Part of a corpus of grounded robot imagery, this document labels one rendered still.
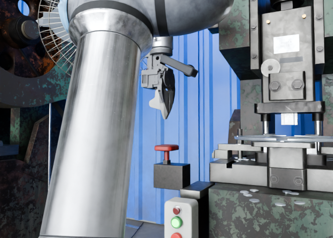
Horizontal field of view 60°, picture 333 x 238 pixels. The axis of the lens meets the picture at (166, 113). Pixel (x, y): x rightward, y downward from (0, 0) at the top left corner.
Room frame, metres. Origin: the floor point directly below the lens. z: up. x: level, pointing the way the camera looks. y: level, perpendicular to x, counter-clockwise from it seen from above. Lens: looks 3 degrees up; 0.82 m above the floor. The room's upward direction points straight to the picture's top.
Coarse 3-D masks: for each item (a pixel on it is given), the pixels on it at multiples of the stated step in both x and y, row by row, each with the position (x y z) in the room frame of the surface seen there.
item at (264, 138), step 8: (240, 136) 0.92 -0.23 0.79; (248, 136) 0.94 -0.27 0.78; (256, 136) 0.96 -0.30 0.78; (264, 136) 0.96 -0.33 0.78; (272, 136) 0.85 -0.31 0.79; (280, 136) 0.85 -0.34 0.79; (288, 136) 0.85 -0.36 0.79; (296, 136) 0.85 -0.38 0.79; (304, 136) 0.92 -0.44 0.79; (312, 136) 0.91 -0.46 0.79; (320, 136) 0.88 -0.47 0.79; (328, 136) 0.86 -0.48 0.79
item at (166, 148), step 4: (164, 144) 0.88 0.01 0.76; (168, 144) 0.88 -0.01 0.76; (172, 144) 0.89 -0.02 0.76; (176, 144) 0.89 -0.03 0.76; (156, 148) 0.85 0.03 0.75; (160, 148) 0.85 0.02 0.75; (164, 148) 0.84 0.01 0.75; (168, 148) 0.84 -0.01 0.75; (172, 148) 0.85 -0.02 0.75; (176, 148) 0.87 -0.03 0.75; (164, 152) 0.88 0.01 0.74; (168, 152) 0.87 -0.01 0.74; (164, 156) 0.88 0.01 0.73; (168, 156) 0.87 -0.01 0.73
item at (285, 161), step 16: (256, 144) 0.69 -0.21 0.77; (272, 144) 0.68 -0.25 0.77; (288, 144) 0.66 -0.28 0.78; (304, 144) 0.65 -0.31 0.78; (272, 160) 0.79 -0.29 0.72; (288, 160) 0.77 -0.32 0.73; (304, 160) 0.76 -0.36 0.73; (272, 176) 0.79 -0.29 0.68; (288, 176) 0.77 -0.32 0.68; (304, 176) 0.76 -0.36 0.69
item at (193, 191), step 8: (232, 120) 1.29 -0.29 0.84; (232, 128) 1.27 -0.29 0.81; (240, 128) 1.26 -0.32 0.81; (232, 136) 1.26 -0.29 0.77; (232, 152) 1.24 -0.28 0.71; (192, 184) 0.88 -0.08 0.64; (200, 184) 0.88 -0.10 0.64; (208, 184) 0.88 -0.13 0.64; (184, 192) 0.81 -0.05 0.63; (192, 192) 0.80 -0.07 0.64; (200, 192) 0.79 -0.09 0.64; (208, 192) 0.85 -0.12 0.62; (200, 200) 0.81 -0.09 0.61; (208, 200) 0.87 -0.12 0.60; (200, 208) 0.81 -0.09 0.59; (208, 208) 0.87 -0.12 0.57; (200, 216) 0.81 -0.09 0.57; (208, 216) 0.87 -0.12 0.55; (200, 224) 0.81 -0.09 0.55; (208, 224) 0.87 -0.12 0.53; (200, 232) 0.80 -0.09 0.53; (208, 232) 0.87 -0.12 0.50
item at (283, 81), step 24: (264, 24) 0.89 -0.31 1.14; (288, 24) 0.86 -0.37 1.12; (312, 24) 0.83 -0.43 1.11; (264, 48) 0.89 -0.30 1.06; (288, 48) 0.85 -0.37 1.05; (312, 48) 0.83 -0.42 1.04; (264, 72) 0.88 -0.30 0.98; (288, 72) 0.83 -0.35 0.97; (312, 72) 0.83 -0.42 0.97; (264, 96) 0.89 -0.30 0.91; (288, 96) 0.83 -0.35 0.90; (312, 96) 0.83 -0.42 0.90
